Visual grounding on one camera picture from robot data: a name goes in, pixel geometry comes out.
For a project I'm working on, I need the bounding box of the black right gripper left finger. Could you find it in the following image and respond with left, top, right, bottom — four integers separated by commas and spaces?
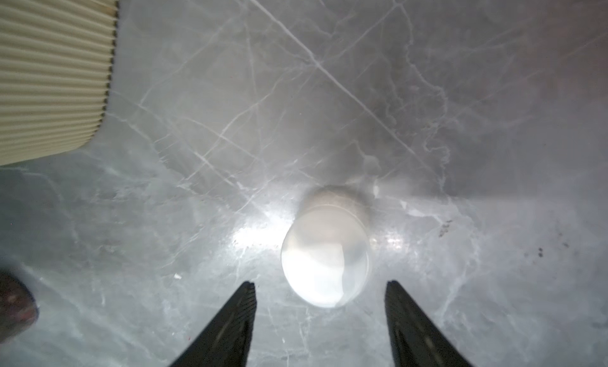
172, 281, 257, 367

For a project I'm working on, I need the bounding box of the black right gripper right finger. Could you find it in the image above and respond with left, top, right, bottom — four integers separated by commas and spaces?
385, 281, 471, 367

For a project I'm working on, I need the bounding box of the white jar lid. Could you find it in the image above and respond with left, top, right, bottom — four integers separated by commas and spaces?
280, 186, 373, 309

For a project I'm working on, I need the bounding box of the clear flower tea jar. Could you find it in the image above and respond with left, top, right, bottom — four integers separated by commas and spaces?
1, 270, 39, 344

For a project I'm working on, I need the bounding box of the cream ribbed trash bin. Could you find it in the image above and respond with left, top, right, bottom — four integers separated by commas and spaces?
1, 0, 119, 165

